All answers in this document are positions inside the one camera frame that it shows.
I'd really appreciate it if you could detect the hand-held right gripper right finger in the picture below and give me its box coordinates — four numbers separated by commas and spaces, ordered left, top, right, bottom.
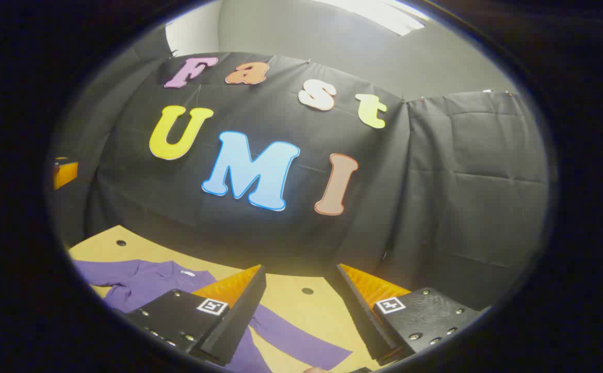
337, 263, 481, 366

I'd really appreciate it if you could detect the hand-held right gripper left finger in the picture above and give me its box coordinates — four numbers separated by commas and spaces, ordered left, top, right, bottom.
125, 264, 267, 366

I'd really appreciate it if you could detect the purple collared shirt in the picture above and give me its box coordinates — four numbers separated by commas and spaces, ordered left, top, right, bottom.
74, 259, 353, 373

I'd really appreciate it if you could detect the black backdrop cloth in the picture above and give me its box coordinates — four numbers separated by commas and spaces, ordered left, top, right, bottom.
48, 28, 550, 311

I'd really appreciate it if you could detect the ceiling light panel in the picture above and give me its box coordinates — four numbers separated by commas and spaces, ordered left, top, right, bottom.
314, 0, 429, 36

